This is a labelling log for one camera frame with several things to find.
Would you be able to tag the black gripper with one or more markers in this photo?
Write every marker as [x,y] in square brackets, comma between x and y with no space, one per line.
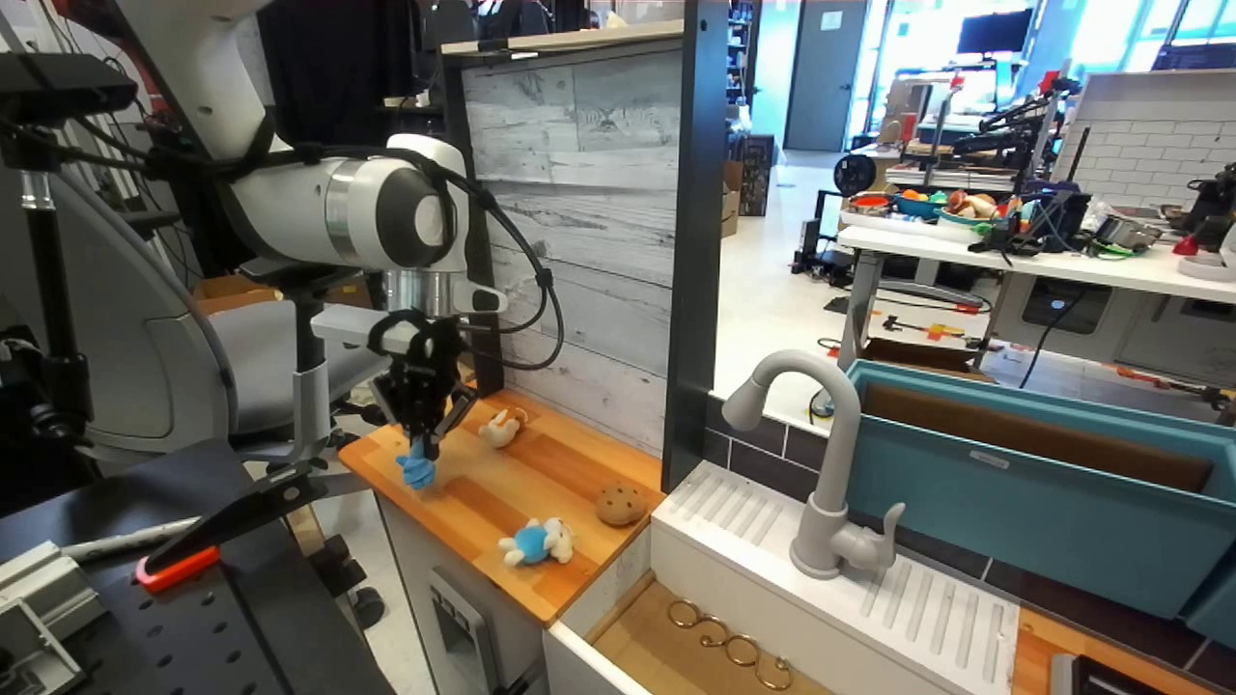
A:
[418,370]

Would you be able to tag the blue teddy bear plush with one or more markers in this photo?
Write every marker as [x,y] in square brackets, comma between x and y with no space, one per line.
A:
[418,477]

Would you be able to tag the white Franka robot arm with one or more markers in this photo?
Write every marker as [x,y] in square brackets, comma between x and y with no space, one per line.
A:
[335,206]

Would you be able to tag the white and orange plush toy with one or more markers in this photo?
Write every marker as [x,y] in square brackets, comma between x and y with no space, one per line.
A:
[499,429]

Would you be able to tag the white and blue plush toy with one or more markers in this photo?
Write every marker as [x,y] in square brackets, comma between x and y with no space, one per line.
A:
[534,547]

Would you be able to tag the brown cookie toy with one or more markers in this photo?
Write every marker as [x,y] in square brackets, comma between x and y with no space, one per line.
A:
[621,506]

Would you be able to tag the grey wood-print backdrop panel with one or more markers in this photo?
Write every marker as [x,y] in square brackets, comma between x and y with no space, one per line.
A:
[593,193]

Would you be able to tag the grey toy faucet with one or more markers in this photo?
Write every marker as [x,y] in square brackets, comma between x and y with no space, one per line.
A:
[825,516]

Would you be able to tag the white sink with drainboard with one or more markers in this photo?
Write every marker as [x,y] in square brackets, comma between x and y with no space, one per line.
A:
[929,619]

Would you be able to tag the white cluttered desk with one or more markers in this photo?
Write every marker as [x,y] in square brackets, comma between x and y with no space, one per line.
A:
[978,258]

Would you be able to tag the teal plastic bin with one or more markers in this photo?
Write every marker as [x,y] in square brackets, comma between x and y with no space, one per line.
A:
[1031,516]

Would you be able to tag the black computer monitor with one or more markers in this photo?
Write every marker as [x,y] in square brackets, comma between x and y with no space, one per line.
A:
[995,34]

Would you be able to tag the thin black frame bar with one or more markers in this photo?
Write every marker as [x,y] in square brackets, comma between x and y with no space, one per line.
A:
[490,366]

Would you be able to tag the wide black vertical post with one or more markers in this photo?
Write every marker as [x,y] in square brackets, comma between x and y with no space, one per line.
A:
[697,258]

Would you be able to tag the black camera tripod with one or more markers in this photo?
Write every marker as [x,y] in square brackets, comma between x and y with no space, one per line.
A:
[53,90]

